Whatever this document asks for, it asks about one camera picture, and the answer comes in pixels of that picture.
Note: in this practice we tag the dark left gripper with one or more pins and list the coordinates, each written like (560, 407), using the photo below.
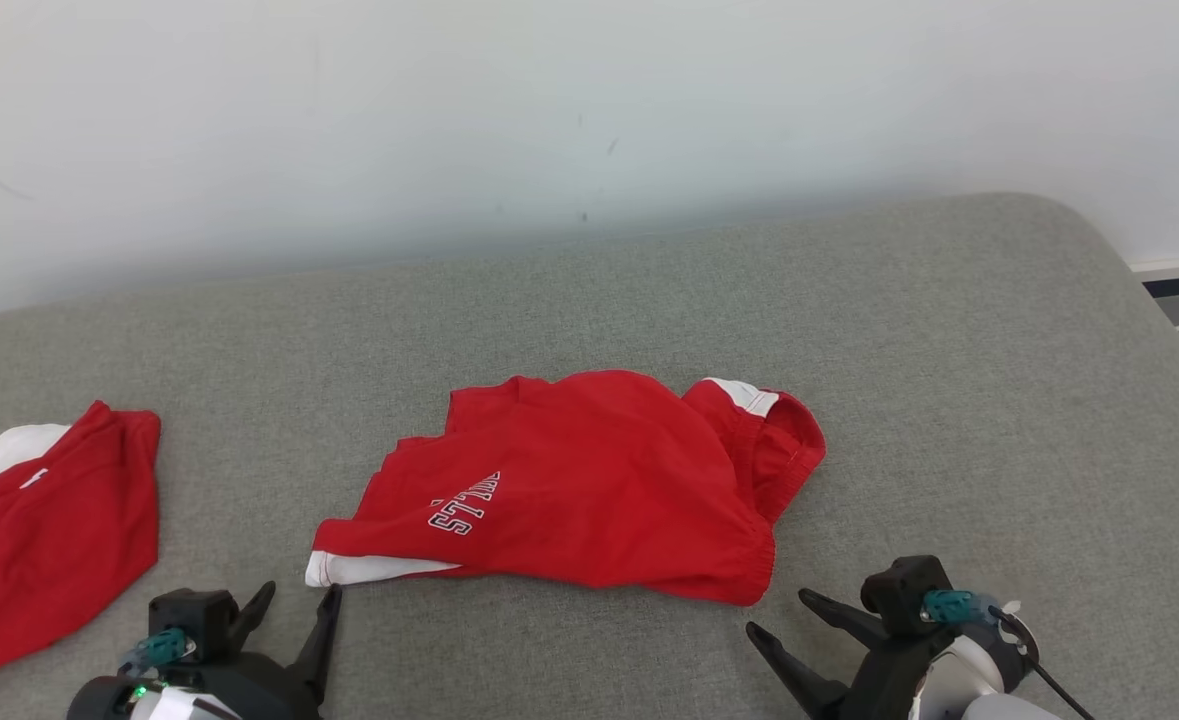
(249, 690)

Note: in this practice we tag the grey fabric sofa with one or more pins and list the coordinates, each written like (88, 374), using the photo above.
(589, 300)

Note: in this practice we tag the red basketball jersey white trim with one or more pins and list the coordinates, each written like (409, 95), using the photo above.
(49, 550)

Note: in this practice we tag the red shorts with white stripes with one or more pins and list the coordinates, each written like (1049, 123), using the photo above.
(599, 480)

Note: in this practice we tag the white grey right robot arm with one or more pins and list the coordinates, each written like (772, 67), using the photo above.
(969, 670)

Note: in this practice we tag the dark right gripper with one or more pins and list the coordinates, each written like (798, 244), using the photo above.
(884, 680)

